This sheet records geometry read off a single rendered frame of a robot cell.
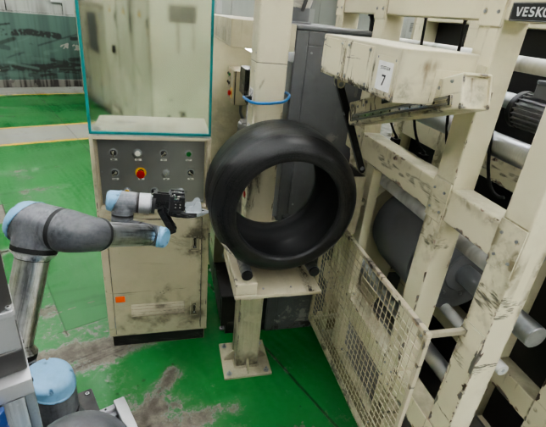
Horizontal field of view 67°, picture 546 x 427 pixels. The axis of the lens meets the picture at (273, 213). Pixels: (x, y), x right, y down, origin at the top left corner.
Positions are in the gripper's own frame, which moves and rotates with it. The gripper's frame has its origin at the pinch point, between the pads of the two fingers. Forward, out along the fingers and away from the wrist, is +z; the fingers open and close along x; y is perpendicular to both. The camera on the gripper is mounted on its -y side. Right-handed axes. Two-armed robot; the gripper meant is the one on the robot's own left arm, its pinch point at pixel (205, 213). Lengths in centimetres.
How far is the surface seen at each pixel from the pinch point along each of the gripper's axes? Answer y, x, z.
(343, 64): 62, 2, 41
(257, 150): 30.2, -9.5, 12.8
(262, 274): -28.8, 2.3, 29.2
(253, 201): -4.4, 25.6, 24.9
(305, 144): 34.8, -10.3, 29.2
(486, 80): 68, -44, 62
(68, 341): -120, 61, -58
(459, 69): 69, -36, 59
